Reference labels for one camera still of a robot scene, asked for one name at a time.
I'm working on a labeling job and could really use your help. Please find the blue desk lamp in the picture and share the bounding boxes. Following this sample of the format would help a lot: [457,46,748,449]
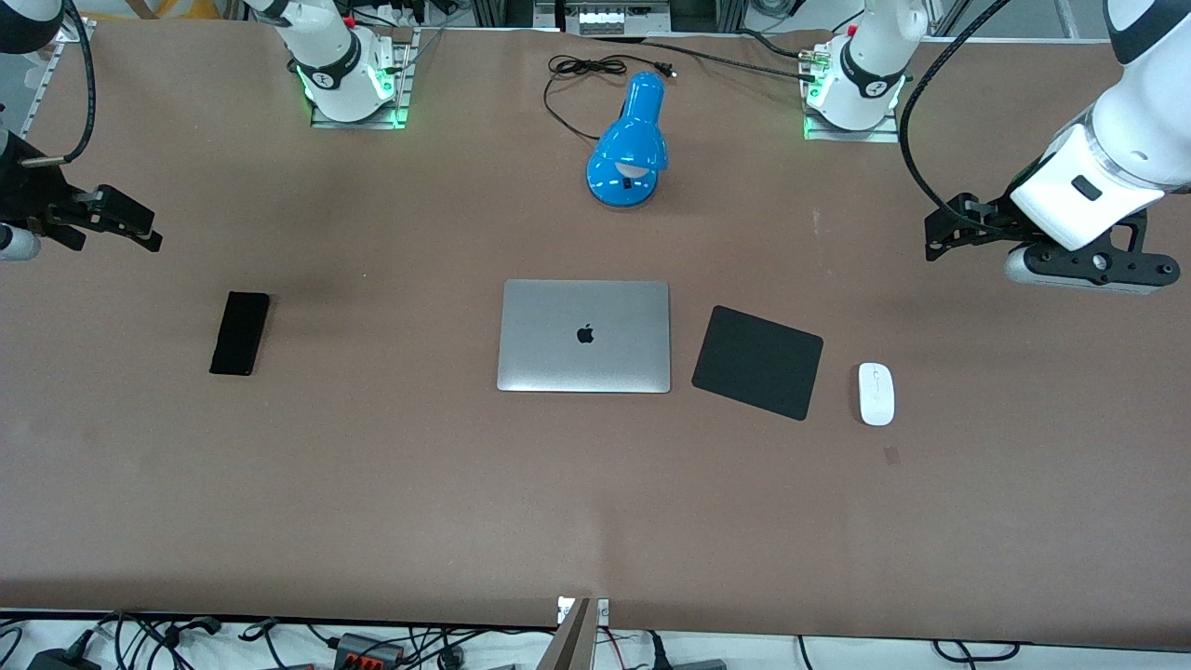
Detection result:
[585,71,670,209]

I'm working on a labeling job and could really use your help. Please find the camera stand post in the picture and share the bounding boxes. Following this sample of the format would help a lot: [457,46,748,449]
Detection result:
[547,596,611,670]

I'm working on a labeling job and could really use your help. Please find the black cable across table edge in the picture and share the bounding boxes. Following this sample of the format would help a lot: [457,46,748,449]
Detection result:
[592,33,823,68]

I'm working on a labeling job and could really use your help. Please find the black mouse pad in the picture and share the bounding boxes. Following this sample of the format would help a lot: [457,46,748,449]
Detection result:
[690,304,825,422]

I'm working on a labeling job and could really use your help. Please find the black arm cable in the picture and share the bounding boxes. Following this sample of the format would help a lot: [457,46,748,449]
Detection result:
[17,0,98,170]
[897,0,1017,234]

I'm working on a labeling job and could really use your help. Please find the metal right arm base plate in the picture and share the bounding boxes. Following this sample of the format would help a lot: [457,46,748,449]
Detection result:
[309,26,414,130]

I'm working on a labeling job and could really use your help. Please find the white computer mouse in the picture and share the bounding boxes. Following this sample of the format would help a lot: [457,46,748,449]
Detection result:
[857,361,896,428]

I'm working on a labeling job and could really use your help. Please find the silver metal plate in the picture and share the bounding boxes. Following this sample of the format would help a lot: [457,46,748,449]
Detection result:
[496,278,673,395]

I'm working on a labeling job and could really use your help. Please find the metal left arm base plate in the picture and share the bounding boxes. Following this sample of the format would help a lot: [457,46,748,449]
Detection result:
[802,45,903,143]

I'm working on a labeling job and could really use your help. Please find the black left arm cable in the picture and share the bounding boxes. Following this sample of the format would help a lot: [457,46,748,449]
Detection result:
[897,0,1017,234]

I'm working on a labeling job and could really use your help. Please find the black power adapter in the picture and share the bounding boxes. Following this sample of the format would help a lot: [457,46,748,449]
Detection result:
[26,642,100,670]

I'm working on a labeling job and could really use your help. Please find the aluminium profile rail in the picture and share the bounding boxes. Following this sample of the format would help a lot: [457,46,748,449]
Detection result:
[17,15,98,138]

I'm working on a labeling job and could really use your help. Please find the grey connector box orange levers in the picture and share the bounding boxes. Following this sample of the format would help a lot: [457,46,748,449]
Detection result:
[332,632,408,670]

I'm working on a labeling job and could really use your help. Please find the black smartphone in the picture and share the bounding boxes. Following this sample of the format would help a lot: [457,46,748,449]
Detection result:
[208,290,272,378]

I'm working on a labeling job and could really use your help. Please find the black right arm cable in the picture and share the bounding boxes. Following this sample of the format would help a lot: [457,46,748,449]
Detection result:
[17,0,98,170]

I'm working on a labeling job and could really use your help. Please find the black lamp power cord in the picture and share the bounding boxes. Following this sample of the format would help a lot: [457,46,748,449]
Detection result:
[543,54,678,143]

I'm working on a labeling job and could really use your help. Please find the aluminium frame with power strip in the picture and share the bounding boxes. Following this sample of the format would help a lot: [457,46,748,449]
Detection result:
[470,0,747,37]

